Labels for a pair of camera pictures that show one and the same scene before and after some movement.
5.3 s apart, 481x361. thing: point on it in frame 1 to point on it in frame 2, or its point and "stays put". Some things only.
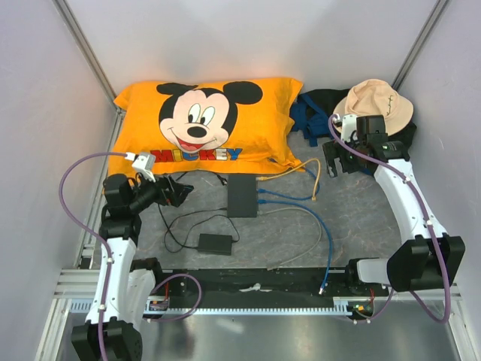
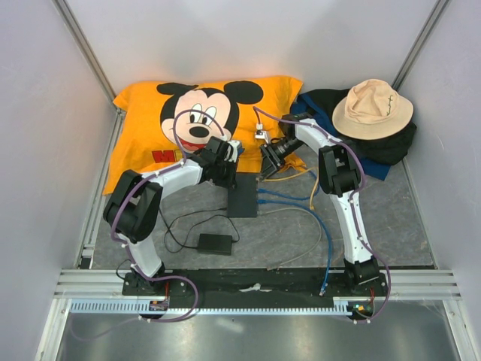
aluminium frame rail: x=83 y=283 stays put
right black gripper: x=334 y=150 to x=268 y=168
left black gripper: x=176 y=193 to x=231 y=183
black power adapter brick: x=215 y=244 stays put
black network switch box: x=243 y=195 stays put
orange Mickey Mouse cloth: x=227 y=126 stays put
